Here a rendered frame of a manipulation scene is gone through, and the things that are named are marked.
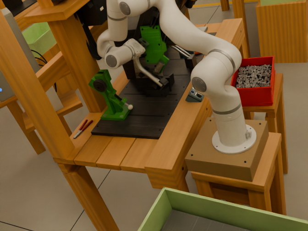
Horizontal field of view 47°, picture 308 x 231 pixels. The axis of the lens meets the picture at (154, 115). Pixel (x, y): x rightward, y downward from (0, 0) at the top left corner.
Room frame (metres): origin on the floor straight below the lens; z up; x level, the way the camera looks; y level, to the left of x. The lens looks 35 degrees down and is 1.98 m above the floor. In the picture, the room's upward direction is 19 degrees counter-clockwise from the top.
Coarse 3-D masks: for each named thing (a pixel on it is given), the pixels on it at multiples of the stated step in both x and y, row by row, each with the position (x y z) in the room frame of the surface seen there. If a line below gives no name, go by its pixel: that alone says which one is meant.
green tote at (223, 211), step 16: (160, 192) 0.95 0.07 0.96; (176, 192) 0.93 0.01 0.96; (160, 208) 0.92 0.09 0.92; (176, 208) 0.95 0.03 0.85; (192, 208) 0.90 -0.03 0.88; (208, 208) 0.85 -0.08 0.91; (224, 208) 0.81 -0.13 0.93; (240, 208) 0.77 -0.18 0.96; (144, 224) 0.84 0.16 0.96; (160, 224) 0.89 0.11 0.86; (240, 224) 0.78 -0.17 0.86; (256, 224) 0.74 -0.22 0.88; (272, 224) 0.71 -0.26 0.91; (288, 224) 0.67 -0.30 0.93; (304, 224) 0.64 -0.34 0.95
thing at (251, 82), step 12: (252, 60) 1.75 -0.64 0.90; (264, 60) 1.72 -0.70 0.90; (240, 72) 1.71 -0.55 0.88; (252, 72) 1.66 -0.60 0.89; (264, 72) 1.63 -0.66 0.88; (240, 84) 1.59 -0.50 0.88; (252, 84) 1.55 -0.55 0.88; (264, 84) 1.52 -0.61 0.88; (240, 96) 1.50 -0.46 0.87; (252, 96) 1.48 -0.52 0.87; (264, 96) 1.45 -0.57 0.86
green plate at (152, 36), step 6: (144, 30) 1.84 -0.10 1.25; (150, 30) 1.82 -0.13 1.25; (156, 30) 1.80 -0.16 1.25; (144, 36) 1.84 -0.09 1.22; (150, 36) 1.82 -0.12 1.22; (156, 36) 1.80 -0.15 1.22; (150, 42) 1.81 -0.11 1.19; (156, 42) 1.79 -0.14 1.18; (162, 42) 1.82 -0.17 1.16; (150, 48) 1.81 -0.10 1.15; (156, 48) 1.79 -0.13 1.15; (162, 48) 1.77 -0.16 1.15; (150, 54) 1.81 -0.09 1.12; (156, 54) 1.79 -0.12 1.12; (162, 54) 1.77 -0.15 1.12; (150, 60) 1.80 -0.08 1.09; (156, 60) 1.78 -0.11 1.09
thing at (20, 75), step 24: (48, 0) 1.79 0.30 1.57; (0, 24) 1.50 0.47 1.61; (48, 24) 1.83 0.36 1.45; (72, 24) 1.84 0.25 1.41; (0, 48) 1.46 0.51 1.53; (72, 48) 1.78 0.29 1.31; (24, 72) 1.49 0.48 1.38; (72, 72) 1.82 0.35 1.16; (96, 72) 1.86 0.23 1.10; (24, 96) 1.48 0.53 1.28; (96, 96) 1.79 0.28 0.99; (48, 120) 1.48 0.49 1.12; (48, 144) 1.49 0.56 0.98; (72, 144) 1.53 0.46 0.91
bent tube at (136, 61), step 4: (140, 40) 1.81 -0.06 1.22; (144, 40) 1.83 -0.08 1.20; (144, 44) 1.79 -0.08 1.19; (148, 44) 1.81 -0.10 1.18; (136, 60) 1.82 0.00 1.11; (136, 64) 1.81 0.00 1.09; (140, 64) 1.82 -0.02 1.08; (140, 68) 1.80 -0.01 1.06; (144, 68) 1.80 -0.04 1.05; (144, 72) 1.78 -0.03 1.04; (148, 72) 1.78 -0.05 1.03; (148, 76) 1.76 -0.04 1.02; (152, 76) 1.76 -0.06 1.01; (152, 80) 1.75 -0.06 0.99; (156, 80) 1.74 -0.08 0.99; (160, 84) 1.72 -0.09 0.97
